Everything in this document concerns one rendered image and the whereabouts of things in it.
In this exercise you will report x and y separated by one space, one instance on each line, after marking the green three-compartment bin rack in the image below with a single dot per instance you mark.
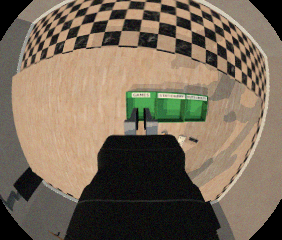
170 109

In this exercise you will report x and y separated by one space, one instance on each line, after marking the white domino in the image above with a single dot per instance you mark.
181 140

